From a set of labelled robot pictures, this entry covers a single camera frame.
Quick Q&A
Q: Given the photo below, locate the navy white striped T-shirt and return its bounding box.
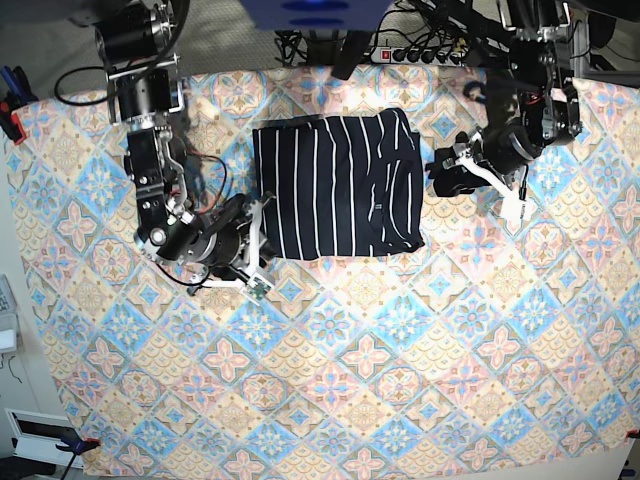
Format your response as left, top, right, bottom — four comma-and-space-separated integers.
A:
253, 108, 424, 261

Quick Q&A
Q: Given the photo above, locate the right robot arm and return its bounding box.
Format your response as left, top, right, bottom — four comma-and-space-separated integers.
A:
95, 1, 272, 288

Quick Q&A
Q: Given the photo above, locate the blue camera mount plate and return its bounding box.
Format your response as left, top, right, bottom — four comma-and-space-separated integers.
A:
240, 0, 391, 31

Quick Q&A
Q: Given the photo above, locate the blue black bar clamp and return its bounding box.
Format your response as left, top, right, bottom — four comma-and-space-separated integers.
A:
55, 437, 101, 456

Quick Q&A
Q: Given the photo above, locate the white labelled power strip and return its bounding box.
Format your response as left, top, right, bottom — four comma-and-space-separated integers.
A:
363, 43, 483, 68

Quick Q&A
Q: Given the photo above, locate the white wrist camera bracket left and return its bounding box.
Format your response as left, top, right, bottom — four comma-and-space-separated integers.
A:
442, 144, 536, 223

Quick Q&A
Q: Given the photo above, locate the colourful patterned tablecloth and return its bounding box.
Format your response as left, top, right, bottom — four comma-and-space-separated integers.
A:
1, 81, 639, 479

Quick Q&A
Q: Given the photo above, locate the red orange table clamp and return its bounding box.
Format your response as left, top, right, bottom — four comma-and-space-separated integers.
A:
0, 101, 26, 145

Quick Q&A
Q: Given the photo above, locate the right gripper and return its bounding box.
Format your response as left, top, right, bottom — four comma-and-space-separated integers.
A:
199, 194, 275, 280

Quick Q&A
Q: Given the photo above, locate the white floor box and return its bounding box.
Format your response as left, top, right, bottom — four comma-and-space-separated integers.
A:
4, 408, 79, 466

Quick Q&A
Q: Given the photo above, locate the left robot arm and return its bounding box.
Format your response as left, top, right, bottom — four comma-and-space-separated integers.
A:
425, 1, 582, 200

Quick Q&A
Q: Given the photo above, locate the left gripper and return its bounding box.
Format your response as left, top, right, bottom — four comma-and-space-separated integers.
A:
425, 132, 493, 198

